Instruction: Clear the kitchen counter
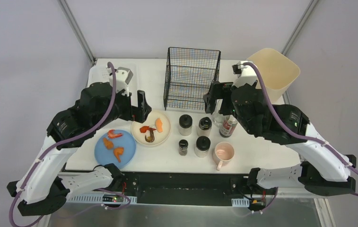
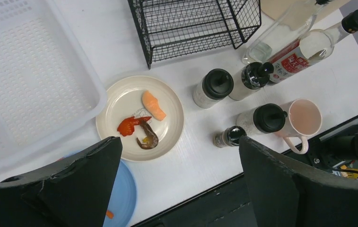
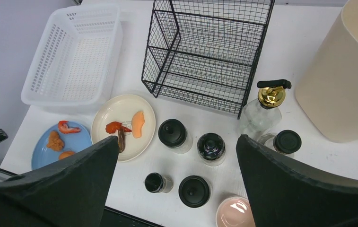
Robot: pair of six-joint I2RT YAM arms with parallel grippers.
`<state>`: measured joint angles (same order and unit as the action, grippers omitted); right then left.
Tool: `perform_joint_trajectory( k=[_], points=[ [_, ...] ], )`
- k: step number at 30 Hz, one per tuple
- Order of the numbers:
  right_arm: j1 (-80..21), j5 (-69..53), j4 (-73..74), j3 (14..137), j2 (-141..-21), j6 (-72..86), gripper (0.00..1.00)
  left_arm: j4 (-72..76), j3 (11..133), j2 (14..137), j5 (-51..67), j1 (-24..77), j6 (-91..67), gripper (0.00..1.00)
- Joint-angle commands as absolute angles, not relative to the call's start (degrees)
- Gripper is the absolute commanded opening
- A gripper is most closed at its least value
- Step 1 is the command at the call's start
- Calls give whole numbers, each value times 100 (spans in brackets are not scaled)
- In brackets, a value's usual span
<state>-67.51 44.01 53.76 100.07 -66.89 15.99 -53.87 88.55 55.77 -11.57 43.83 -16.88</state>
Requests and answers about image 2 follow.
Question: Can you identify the red shrimp head piece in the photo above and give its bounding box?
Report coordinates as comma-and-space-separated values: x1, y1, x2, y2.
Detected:
117, 116, 152, 137

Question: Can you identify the small dark pepper jar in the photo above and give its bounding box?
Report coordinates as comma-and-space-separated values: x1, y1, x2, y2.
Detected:
213, 126, 247, 148

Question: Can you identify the blue round plate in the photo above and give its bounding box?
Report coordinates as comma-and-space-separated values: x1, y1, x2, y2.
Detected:
103, 160, 138, 227

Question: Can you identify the pink mug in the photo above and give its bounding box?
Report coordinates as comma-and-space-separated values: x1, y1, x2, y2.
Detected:
275, 98, 323, 155

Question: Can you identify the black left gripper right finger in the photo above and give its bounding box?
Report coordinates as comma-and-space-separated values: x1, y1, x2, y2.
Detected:
239, 136, 358, 227

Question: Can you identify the brown cooked shrimp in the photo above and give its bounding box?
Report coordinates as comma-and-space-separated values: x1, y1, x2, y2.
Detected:
136, 121, 159, 149

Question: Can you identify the black lid granule shaker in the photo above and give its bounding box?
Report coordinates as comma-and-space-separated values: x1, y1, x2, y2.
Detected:
236, 103, 288, 137

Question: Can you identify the salmon slice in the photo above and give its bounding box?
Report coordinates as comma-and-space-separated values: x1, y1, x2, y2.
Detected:
142, 90, 166, 121

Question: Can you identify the cream round plate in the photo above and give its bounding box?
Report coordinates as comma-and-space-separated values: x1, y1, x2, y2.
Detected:
96, 76, 184, 162

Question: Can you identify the black lid white shaker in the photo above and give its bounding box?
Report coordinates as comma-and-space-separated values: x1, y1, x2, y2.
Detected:
228, 62, 274, 101

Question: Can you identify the black lid seasoning shaker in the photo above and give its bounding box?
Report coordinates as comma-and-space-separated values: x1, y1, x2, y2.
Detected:
192, 69, 234, 109

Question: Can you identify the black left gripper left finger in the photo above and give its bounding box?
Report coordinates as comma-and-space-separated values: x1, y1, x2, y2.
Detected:
0, 137, 122, 227

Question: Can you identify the red label vinegar bottle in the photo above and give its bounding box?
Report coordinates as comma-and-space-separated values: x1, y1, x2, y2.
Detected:
268, 9, 358, 83

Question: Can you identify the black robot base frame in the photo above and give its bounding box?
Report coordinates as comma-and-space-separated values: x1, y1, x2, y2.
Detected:
131, 106, 358, 227

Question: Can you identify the black wire basket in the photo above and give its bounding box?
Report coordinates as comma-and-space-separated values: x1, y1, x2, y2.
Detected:
128, 0, 262, 68

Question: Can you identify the cream waste bin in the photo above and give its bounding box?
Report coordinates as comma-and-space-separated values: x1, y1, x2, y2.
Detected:
261, 0, 350, 22

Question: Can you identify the small orange carrot piece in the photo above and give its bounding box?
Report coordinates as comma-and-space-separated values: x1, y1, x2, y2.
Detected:
106, 210, 114, 219

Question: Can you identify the clear glass oil bottle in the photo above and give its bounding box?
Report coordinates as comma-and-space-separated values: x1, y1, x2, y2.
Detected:
242, 0, 330, 65

